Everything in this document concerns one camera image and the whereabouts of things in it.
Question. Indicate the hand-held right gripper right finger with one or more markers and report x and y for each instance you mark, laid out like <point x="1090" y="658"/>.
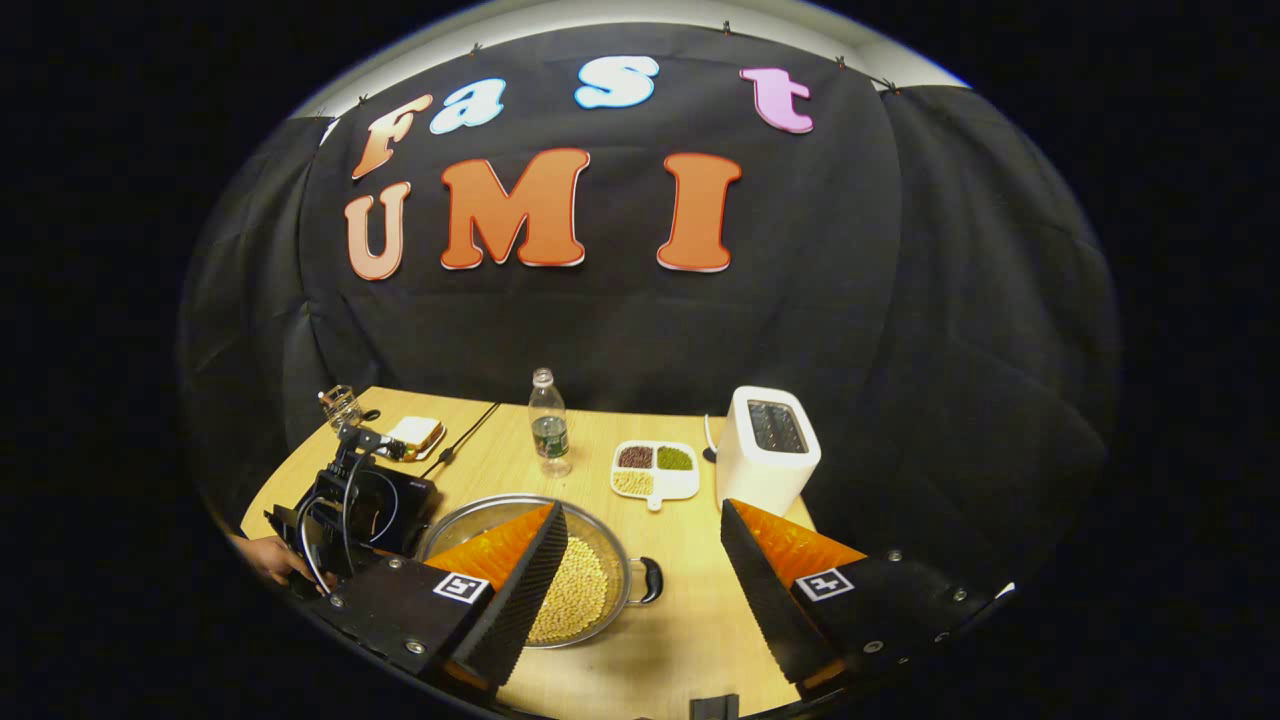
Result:
<point x="765" y="600"/>

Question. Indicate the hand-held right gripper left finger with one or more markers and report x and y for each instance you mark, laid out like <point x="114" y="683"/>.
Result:
<point x="520" y="600"/>

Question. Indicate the black induction cooktop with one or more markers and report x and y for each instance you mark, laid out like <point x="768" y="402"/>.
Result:
<point x="412" y="500"/>

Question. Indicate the pile of soybeans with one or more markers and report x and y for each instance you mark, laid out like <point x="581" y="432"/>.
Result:
<point x="580" y="590"/>

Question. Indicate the small white plate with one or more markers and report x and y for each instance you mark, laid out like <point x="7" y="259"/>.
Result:
<point x="428" y="452"/>

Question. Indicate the sandwich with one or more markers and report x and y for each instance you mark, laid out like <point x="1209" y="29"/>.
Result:
<point x="416" y="432"/>

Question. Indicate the white toaster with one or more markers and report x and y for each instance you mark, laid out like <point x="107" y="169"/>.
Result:
<point x="765" y="470"/>

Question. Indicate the white divided dish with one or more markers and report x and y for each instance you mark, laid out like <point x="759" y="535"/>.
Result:
<point x="680" y="485"/>

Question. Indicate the small yellow beans pile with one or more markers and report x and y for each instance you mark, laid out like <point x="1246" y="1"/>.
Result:
<point x="632" y="482"/>

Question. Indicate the green mung beans pile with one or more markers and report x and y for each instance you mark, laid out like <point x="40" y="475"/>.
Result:
<point x="674" y="458"/>

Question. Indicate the clear plastic water bottle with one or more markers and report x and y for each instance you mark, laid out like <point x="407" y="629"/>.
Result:
<point x="549" y="430"/>

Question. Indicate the dark red beans pile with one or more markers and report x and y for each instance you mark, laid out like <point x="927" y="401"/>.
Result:
<point x="635" y="456"/>

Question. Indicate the black backdrop cloth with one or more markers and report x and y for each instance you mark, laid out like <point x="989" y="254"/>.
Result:
<point x="800" y="300"/>

